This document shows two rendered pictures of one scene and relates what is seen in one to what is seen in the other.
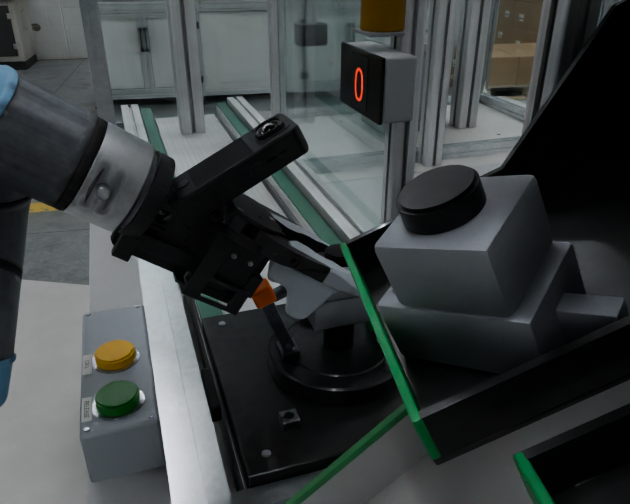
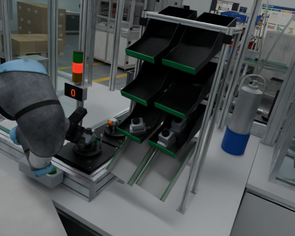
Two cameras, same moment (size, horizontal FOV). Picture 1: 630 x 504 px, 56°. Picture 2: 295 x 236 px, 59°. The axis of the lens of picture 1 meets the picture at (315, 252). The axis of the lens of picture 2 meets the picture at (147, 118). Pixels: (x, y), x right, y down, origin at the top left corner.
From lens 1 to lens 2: 85 cm
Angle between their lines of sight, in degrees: 42
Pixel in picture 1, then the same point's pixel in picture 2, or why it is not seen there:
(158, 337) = not seen: hidden behind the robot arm
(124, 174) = (67, 123)
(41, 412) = (12, 188)
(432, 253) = (137, 126)
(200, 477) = (80, 175)
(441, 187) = (136, 120)
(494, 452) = (132, 149)
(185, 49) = not seen: outside the picture
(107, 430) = (55, 175)
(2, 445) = (11, 196)
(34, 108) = not seen: hidden behind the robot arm
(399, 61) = (84, 89)
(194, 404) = (67, 166)
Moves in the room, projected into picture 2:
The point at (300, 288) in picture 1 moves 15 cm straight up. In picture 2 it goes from (87, 137) to (89, 107)
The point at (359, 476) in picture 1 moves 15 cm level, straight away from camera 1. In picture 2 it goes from (115, 159) to (99, 143)
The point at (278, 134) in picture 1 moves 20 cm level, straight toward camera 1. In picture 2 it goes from (84, 110) to (112, 129)
